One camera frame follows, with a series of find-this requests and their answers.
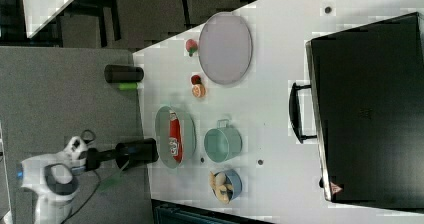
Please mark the green oval strainer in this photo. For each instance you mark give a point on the green oval strainer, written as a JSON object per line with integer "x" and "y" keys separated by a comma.
{"x": 188, "y": 136}

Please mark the round grey plate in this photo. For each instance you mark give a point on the round grey plate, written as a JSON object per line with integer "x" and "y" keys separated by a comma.
{"x": 225, "y": 48}

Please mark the dark grey container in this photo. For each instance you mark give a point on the dark grey container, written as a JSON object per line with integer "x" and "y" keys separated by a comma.
{"x": 123, "y": 74}

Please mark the orange slice toy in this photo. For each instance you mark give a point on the orange slice toy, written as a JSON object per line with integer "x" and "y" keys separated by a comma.
{"x": 198, "y": 90}

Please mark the blue bowl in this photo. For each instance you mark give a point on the blue bowl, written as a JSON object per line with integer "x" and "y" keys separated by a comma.
{"x": 234, "y": 179}

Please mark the mint green cup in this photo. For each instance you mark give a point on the mint green cup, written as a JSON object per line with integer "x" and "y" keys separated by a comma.
{"x": 223, "y": 142}

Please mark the lime green toy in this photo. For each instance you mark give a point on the lime green toy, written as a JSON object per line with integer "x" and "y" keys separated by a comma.
{"x": 128, "y": 86}

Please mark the red raspberry toy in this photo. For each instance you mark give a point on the red raspberry toy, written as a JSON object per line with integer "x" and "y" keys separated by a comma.
{"x": 196, "y": 79}

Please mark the plush strawberry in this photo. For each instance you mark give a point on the plush strawberry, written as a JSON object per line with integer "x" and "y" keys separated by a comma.
{"x": 191, "y": 47}

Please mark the green spatula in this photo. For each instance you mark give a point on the green spatula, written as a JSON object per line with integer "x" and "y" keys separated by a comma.
{"x": 112, "y": 180}

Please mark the red plush ketchup bottle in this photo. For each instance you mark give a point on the red plush ketchup bottle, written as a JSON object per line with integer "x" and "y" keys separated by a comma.
{"x": 175, "y": 142}

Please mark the silver black toaster oven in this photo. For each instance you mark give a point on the silver black toaster oven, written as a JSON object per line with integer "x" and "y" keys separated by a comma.
{"x": 367, "y": 90}

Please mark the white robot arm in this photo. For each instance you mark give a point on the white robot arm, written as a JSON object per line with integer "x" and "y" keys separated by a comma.
{"x": 53, "y": 178}

